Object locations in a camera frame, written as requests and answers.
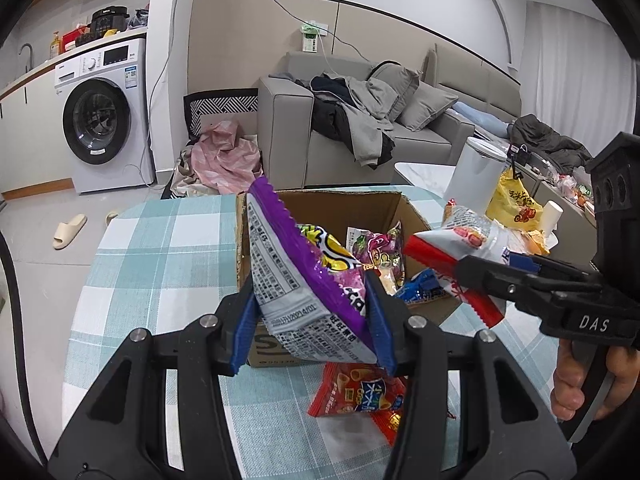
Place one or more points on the white trash bin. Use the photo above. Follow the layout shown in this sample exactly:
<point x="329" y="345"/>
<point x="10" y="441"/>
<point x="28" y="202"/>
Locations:
<point x="476" y="175"/>

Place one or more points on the pink cloth pile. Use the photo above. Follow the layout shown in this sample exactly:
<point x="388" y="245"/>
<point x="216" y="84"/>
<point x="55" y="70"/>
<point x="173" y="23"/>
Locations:
<point x="224" y="161"/>

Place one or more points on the purple white snack bag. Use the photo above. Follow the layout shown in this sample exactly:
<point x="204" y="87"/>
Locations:
<point x="312" y="304"/>

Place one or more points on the brown SF cardboard box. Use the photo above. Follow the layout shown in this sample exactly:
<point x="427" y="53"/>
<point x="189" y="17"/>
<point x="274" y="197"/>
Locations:
<point x="373" y="208"/>

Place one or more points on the yellow plastic bag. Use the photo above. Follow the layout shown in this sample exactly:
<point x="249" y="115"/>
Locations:
<point x="512" y="206"/>

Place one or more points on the white paper roll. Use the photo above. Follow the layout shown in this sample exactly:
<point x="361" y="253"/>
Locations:
<point x="550" y="216"/>

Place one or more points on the wall power strip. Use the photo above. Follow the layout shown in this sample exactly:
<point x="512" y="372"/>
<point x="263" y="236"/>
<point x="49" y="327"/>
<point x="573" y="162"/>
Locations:
<point x="312" y="32"/>

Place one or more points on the red crisp snack bag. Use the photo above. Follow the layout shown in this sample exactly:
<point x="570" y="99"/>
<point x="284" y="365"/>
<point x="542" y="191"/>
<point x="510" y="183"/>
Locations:
<point x="356" y="388"/>

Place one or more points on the purple yellow candy bag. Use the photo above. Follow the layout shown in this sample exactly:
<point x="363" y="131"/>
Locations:
<point x="384" y="252"/>

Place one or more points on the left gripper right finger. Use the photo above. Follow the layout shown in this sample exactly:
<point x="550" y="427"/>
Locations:
<point x="506" y="429"/>

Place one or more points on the red white snack bag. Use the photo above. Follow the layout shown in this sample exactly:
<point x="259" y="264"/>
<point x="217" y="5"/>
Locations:
<point x="463" y="233"/>

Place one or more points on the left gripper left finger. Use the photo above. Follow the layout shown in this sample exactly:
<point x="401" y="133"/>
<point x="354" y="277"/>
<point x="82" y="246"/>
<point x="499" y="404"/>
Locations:
<point x="156" y="411"/>

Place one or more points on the blue oreo cookie packet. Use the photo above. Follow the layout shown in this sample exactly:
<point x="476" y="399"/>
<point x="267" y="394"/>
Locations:
<point x="423" y="287"/>

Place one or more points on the red oreo cookie packet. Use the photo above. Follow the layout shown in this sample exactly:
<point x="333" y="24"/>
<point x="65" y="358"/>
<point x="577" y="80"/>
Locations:
<point x="388" y="423"/>

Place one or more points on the white washing machine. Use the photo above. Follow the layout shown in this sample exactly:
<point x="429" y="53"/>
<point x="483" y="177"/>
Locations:
<point x="104" y="117"/>

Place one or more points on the black rice cooker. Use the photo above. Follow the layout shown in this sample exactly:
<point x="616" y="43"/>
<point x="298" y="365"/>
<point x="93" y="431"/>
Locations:
<point x="109" y="18"/>

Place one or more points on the grey pillow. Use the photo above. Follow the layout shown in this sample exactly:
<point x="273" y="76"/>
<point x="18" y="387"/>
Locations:
<point x="426" y="105"/>

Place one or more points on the black patterned chair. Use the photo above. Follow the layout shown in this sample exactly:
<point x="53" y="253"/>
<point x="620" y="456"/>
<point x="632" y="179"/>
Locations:
<point x="206" y="108"/>

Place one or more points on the pile of dark clothes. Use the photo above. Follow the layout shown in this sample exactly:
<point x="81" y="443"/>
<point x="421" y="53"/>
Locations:
<point x="356" y="113"/>

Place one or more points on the dark jacket on counter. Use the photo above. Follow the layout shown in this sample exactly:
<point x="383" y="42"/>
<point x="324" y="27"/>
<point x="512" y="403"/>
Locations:
<point x="564" y="152"/>

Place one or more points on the right hand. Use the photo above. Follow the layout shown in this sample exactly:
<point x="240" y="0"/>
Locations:
<point x="567" y="396"/>

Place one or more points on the grey sofa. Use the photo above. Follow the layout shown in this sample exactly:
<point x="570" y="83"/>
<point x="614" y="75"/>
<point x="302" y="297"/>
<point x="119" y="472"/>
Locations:
<point x="296" y="156"/>

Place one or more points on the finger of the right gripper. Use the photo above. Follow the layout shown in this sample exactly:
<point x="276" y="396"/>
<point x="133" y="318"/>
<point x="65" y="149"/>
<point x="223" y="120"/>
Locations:
<point x="546" y="267"/>
<point x="501" y="281"/>

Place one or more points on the teal checked tablecloth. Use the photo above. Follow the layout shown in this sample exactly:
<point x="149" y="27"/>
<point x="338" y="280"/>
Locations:
<point x="162" y="264"/>

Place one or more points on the beige slipper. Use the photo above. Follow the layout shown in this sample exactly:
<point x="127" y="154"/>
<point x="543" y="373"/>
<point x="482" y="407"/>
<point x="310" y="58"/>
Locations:
<point x="66" y="232"/>

